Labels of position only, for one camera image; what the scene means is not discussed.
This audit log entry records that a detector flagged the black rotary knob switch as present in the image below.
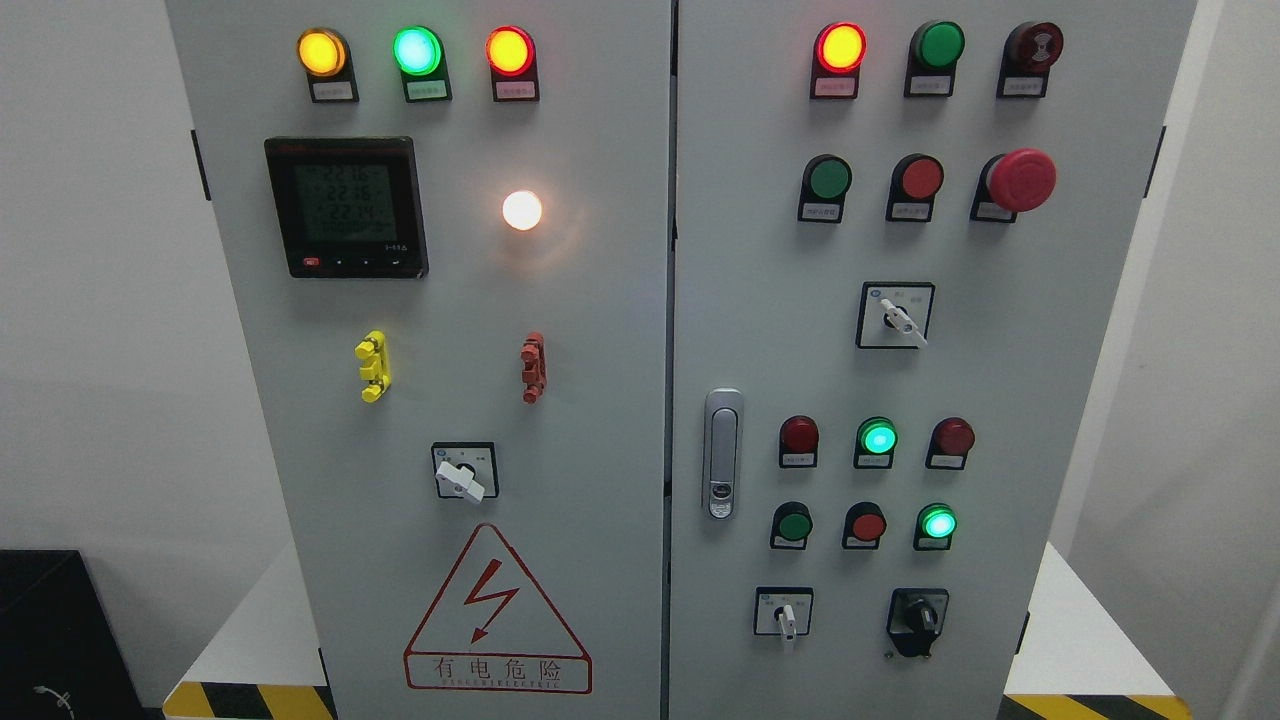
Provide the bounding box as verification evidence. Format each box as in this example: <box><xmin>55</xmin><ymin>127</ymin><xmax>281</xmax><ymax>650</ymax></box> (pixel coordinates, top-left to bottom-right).
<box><xmin>884</xmin><ymin>587</ymin><xmax>951</xmax><ymax>659</ymax></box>

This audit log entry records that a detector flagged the grey electrical cabinet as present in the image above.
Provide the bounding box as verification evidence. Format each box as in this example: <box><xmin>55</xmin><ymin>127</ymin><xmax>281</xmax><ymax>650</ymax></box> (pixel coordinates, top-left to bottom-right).
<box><xmin>166</xmin><ymin>1</ymin><xmax>1196</xmax><ymax>719</ymax></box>

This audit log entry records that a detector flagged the red terminal connector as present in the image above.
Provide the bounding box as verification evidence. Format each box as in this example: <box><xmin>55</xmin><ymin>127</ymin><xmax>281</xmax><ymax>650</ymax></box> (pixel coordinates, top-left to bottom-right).
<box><xmin>520</xmin><ymin>331</ymin><xmax>548</xmax><ymax>405</ymax></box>

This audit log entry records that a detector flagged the dark red indicator left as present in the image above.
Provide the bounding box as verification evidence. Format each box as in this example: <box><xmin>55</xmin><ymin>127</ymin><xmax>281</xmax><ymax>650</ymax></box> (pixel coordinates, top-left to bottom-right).
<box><xmin>778</xmin><ymin>415</ymin><xmax>820</xmax><ymax>469</ymax></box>

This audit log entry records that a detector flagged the dark red indicator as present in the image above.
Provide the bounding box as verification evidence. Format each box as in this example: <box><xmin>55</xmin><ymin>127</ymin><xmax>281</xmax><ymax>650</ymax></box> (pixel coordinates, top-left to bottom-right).
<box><xmin>925</xmin><ymin>416</ymin><xmax>977</xmax><ymax>471</ymax></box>
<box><xmin>778</xmin><ymin>415</ymin><xmax>820</xmax><ymax>469</ymax></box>

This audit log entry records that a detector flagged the white glowing indicator light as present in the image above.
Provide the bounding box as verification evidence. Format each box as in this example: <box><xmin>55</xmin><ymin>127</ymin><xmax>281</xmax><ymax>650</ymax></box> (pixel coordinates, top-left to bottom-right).
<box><xmin>500</xmin><ymin>190</ymin><xmax>544</xmax><ymax>232</ymax></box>

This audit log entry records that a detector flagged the green push button lower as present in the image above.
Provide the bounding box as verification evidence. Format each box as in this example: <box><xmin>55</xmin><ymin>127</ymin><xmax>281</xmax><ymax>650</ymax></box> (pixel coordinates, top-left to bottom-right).
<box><xmin>769</xmin><ymin>501</ymin><xmax>813</xmax><ymax>550</ymax></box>

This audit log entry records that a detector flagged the green push button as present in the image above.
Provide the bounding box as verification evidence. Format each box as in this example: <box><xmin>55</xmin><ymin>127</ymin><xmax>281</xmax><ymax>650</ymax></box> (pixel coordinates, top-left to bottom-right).
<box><xmin>902</xmin><ymin>20</ymin><xmax>966</xmax><ymax>97</ymax></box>
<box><xmin>769</xmin><ymin>501</ymin><xmax>813</xmax><ymax>550</ymax></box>

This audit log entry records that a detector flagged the green lit indicator middle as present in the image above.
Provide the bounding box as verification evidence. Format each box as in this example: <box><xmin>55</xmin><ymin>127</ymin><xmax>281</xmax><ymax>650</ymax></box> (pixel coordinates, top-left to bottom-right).
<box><xmin>852</xmin><ymin>416</ymin><xmax>899</xmax><ymax>469</ymax></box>

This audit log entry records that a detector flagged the green push button second row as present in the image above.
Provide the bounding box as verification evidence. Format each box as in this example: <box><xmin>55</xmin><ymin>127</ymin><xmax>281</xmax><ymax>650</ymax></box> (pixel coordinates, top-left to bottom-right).
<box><xmin>797</xmin><ymin>154</ymin><xmax>852</xmax><ymax>224</ymax></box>

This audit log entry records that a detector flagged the yellow terminal connector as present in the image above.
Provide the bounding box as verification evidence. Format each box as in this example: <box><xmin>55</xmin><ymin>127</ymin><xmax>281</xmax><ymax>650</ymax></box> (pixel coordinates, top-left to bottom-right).
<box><xmin>355</xmin><ymin>329</ymin><xmax>392</xmax><ymax>404</ymax></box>

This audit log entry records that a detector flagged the red push button lower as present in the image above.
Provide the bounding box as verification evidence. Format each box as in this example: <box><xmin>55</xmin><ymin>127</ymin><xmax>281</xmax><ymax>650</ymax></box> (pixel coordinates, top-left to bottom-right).
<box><xmin>841</xmin><ymin>501</ymin><xmax>887</xmax><ymax>550</ymax></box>

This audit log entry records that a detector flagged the red electrical hazard sticker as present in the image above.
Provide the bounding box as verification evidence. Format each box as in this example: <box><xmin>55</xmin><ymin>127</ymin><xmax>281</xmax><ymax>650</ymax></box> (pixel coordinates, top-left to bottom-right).
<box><xmin>403</xmin><ymin>523</ymin><xmax>593</xmax><ymax>694</ymax></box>

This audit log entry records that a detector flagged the dark red indicator right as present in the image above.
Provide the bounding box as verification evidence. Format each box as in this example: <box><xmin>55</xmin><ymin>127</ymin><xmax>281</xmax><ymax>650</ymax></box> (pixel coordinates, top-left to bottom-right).
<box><xmin>925</xmin><ymin>416</ymin><xmax>977</xmax><ymax>471</ymax></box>

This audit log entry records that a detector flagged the black digital power meter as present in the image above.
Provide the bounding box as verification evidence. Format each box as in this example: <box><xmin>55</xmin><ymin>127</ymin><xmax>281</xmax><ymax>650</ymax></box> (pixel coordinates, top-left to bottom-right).
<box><xmin>264</xmin><ymin>136</ymin><xmax>429</xmax><ymax>279</ymax></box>

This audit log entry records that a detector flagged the red push button second row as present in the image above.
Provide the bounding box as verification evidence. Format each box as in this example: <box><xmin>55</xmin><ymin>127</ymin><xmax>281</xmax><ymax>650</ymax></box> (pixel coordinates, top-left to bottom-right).
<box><xmin>884</xmin><ymin>152</ymin><xmax>945</xmax><ymax>223</ymax></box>

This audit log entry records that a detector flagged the red indicator light top left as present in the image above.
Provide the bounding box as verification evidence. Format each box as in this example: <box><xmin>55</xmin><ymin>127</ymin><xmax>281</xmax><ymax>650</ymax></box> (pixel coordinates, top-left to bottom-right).
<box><xmin>485</xmin><ymin>26</ymin><xmax>540</xmax><ymax>102</ymax></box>

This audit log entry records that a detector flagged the green lit button lower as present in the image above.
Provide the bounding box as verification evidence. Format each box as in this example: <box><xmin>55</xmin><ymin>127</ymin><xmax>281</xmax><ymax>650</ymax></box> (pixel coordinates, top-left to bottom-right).
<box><xmin>913</xmin><ymin>502</ymin><xmax>957</xmax><ymax>552</ymax></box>

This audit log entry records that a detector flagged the red lit indicator right door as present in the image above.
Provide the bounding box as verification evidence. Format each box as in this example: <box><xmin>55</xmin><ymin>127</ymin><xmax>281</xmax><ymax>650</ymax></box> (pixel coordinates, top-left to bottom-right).
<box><xmin>809</xmin><ymin>20</ymin><xmax>867</xmax><ymax>100</ymax></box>

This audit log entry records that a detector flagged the green indicator light top left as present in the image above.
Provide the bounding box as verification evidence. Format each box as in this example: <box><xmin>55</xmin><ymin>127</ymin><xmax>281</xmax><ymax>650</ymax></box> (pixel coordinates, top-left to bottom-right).
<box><xmin>392</xmin><ymin>26</ymin><xmax>452</xmax><ymax>102</ymax></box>

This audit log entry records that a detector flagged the red emergency stop button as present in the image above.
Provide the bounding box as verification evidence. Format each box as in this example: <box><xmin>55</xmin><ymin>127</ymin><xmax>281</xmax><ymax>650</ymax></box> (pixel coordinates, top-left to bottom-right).
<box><xmin>970</xmin><ymin>149</ymin><xmax>1057</xmax><ymax>224</ymax></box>

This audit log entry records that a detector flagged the green push button top right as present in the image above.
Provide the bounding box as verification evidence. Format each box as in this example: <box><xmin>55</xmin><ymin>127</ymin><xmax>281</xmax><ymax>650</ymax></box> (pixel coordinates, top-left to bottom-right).
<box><xmin>902</xmin><ymin>20</ymin><xmax>966</xmax><ymax>97</ymax></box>

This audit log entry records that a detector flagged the yellow indicator light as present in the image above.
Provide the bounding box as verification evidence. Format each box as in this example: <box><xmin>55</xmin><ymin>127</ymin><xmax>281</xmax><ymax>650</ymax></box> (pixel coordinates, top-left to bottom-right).
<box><xmin>296</xmin><ymin>27</ymin><xmax>358</xmax><ymax>102</ymax></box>

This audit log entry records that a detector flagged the dark red buzzer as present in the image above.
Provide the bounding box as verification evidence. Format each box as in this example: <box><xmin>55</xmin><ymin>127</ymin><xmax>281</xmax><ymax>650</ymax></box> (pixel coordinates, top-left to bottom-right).
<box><xmin>996</xmin><ymin>20</ymin><xmax>1064</xmax><ymax>99</ymax></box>

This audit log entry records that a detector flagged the silver door handle lock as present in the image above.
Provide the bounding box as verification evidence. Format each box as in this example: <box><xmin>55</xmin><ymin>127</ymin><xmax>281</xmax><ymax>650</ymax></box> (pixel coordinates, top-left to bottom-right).
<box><xmin>701</xmin><ymin>388</ymin><xmax>745</xmax><ymax>520</ymax></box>

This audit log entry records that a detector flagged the white selector switch left door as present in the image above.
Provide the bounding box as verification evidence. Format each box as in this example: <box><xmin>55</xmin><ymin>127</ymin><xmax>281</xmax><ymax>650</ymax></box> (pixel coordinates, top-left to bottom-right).
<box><xmin>430</xmin><ymin>441</ymin><xmax>500</xmax><ymax>505</ymax></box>

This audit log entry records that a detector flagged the white selector switch upper right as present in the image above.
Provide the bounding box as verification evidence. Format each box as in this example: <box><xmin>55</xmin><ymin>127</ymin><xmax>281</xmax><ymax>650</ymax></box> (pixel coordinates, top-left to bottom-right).
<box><xmin>855</xmin><ymin>281</ymin><xmax>936</xmax><ymax>348</ymax></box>

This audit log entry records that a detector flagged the white selector switch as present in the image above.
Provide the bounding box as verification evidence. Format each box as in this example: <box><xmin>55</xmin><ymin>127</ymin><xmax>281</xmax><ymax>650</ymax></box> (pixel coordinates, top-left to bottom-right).
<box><xmin>753</xmin><ymin>585</ymin><xmax>815</xmax><ymax>653</ymax></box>
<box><xmin>855</xmin><ymin>281</ymin><xmax>936</xmax><ymax>348</ymax></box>

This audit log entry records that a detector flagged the white selector switch lower right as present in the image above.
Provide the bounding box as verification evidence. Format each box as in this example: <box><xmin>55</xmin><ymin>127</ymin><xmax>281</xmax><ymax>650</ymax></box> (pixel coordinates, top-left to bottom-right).
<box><xmin>753</xmin><ymin>585</ymin><xmax>815</xmax><ymax>653</ymax></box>

